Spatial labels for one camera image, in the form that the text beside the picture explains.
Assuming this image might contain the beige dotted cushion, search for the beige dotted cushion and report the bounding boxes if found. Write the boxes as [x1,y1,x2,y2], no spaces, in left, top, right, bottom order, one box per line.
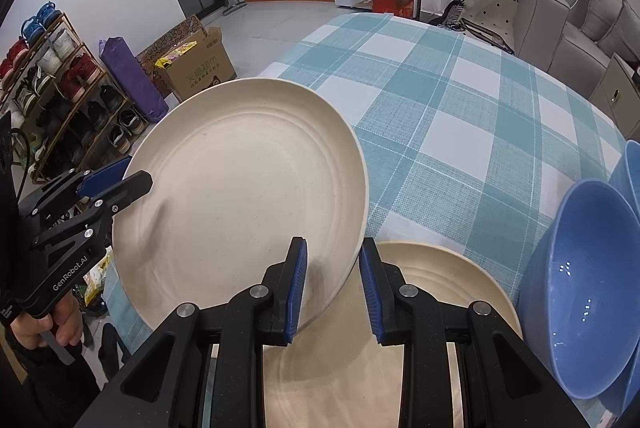
[460,0,518,54]

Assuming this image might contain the patterned cardboard box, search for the patterned cardboard box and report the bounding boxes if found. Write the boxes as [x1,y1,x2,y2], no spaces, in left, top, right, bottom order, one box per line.
[136,14,207,61]

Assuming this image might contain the grey sofa pillow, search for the grey sofa pillow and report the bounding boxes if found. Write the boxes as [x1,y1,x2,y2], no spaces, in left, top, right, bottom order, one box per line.
[597,0,640,64]
[580,0,627,41]

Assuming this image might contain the red cardboard box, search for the red cardboard box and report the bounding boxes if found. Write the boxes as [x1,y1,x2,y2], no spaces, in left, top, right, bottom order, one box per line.
[372,0,428,20]

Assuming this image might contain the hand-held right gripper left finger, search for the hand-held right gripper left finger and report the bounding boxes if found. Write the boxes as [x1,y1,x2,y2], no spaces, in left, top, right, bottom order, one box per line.
[100,235,308,428]

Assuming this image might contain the purple bag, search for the purple bag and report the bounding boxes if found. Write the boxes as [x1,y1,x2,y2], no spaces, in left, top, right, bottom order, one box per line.
[98,36,170,123]

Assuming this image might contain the metal shoe rack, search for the metal shoe rack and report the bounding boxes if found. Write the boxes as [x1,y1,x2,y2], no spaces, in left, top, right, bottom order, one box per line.
[0,8,151,184]

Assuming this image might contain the teal checked tablecloth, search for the teal checked tablecloth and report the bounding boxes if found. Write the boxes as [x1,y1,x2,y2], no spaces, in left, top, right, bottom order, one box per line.
[102,13,628,359]

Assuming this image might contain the person's left forearm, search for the person's left forearm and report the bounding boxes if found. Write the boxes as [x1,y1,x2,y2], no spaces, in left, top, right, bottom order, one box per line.
[0,333,108,428]

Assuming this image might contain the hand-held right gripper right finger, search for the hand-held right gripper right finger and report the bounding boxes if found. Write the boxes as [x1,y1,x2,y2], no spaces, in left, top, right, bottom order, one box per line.
[359,237,591,428]

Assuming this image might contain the grey sofa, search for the grey sofa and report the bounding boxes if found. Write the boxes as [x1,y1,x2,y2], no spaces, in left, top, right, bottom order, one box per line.
[512,0,640,84]

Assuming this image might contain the person's left hand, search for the person's left hand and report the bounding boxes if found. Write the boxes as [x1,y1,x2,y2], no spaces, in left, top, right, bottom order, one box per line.
[0,293,86,351]

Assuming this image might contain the beige side cabinet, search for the beige side cabinet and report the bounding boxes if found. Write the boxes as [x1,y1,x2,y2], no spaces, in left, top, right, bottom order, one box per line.
[589,54,640,139]

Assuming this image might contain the yellow snack packet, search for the yellow snack packet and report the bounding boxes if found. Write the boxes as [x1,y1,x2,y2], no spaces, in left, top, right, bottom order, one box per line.
[152,40,198,70]

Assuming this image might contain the brown cardboard box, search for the brown cardboard box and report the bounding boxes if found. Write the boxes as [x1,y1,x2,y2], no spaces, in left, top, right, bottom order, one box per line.
[155,27,237,103]

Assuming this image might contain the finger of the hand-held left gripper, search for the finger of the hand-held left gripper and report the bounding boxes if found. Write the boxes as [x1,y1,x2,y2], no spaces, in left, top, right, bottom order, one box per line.
[19,156,133,221]
[32,172,154,254]

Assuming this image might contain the beige plate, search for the beige plate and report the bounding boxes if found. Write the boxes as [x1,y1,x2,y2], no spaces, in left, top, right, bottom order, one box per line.
[112,78,369,334]
[260,240,524,428]

